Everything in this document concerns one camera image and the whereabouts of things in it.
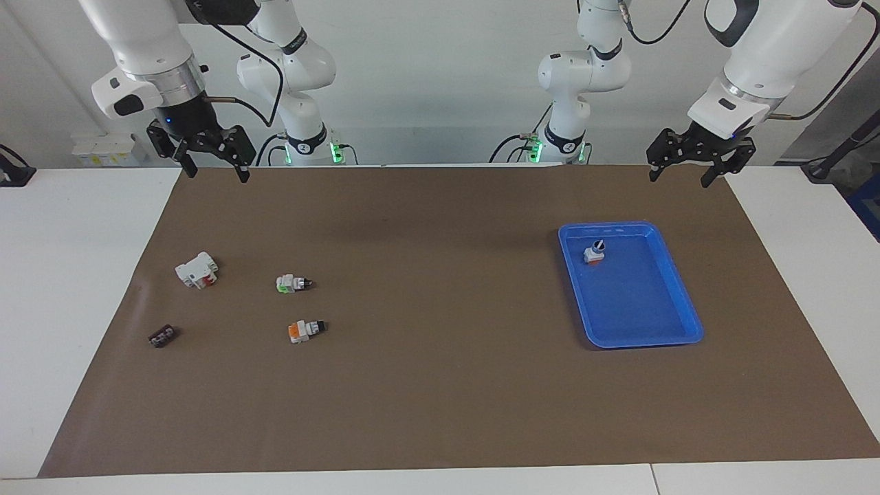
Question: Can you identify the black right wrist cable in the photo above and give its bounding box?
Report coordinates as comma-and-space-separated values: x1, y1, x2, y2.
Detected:
203, 21, 284, 128

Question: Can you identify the black left arm shoulder cable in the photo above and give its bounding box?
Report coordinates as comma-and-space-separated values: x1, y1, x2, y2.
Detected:
619, 0, 692, 45

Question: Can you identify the white red circuit breaker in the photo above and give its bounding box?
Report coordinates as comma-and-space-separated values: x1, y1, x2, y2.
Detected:
175, 252, 221, 290

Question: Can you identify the brown table mat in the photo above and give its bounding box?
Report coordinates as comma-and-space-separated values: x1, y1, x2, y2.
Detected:
38, 165, 880, 479

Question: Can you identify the blue plastic tray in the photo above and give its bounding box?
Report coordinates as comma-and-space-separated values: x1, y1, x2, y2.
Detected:
558, 221, 705, 350

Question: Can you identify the black left base cable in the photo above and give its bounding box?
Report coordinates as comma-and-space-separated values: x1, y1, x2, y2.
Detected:
489, 103, 554, 164

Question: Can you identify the black clamp mount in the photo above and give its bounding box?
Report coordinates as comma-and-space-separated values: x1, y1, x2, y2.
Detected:
0, 144, 36, 188

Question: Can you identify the black base cable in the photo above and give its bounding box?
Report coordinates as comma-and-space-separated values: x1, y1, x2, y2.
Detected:
256, 134, 286, 167
489, 103, 554, 164

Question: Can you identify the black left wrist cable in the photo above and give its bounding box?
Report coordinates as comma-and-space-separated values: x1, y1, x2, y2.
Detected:
769, 14, 880, 122

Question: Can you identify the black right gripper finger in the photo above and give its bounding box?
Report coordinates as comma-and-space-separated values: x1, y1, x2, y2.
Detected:
206, 125, 256, 182
148, 122, 197, 178

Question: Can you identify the black right base cable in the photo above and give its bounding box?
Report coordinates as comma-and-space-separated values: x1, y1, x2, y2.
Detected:
256, 134, 286, 167

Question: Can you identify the small white orange switch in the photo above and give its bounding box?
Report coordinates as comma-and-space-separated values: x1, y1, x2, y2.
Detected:
287, 319, 327, 344

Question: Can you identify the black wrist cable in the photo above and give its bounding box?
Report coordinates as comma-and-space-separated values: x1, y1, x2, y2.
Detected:
769, 14, 880, 122
203, 21, 284, 128

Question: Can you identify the black stand pole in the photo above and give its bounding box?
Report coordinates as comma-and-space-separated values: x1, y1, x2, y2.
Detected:
801, 110, 880, 183

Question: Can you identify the blue crate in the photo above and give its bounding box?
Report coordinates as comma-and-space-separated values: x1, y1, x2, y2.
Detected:
847, 189, 880, 241

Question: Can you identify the white wall socket box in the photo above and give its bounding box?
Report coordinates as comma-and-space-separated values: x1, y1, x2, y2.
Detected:
71, 133, 160, 168

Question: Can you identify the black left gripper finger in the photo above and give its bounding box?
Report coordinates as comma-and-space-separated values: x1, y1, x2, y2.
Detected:
701, 137, 757, 188
647, 129, 694, 182

